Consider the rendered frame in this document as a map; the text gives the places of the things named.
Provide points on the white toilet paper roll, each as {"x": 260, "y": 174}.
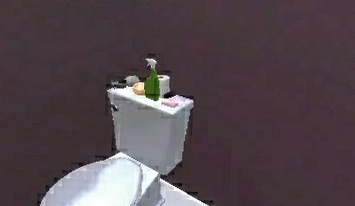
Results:
{"x": 165, "y": 83}

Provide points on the pink folded cloth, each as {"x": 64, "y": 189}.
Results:
{"x": 174, "y": 101}

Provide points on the green spray bottle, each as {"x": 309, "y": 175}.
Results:
{"x": 152, "y": 85}

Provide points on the yellow soap bar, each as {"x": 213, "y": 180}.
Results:
{"x": 139, "y": 88}

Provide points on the grey scrub brush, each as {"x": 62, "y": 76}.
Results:
{"x": 130, "y": 80}

